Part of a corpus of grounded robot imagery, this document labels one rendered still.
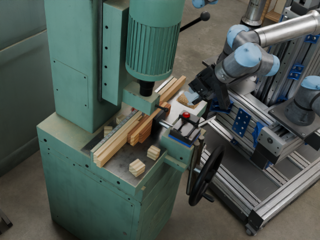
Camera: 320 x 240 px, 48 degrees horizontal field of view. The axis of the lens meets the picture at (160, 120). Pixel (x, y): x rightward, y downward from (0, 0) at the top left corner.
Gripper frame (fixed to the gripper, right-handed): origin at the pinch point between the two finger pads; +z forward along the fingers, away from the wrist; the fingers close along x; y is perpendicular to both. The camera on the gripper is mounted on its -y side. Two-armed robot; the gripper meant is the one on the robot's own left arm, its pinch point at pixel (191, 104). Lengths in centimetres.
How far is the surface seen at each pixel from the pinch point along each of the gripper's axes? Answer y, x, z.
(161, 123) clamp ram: 1.6, 4.4, 15.7
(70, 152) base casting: 18, 26, 48
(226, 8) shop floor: 17, -305, 140
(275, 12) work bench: -23, -287, 88
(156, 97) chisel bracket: 10.7, 3.8, 8.0
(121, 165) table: 1.2, 28.2, 21.7
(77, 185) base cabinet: 5, 27, 64
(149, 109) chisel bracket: 9.4, 7.9, 11.1
